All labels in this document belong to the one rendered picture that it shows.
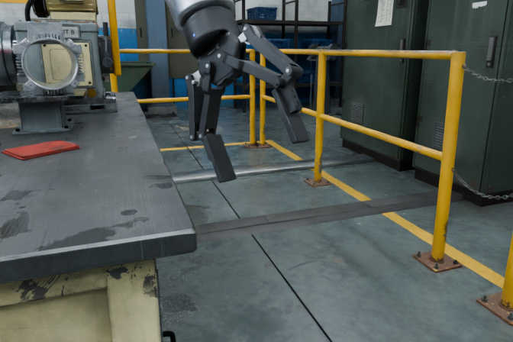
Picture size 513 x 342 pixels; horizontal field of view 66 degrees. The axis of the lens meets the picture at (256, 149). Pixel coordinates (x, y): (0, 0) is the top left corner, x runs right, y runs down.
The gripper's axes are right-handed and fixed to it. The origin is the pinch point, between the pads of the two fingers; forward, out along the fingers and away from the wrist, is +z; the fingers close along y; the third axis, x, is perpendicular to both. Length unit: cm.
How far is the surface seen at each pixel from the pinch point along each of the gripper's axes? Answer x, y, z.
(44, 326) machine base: 13.9, 44.7, 11.1
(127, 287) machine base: 5.4, 31.2, 10.0
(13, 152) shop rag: 2, 72, -31
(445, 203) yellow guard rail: -164, 32, 29
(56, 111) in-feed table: -19, 87, -50
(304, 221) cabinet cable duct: -165, 114, 14
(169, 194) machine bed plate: -5.9, 27.9, -3.1
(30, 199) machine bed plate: 11.6, 43.6, -10.6
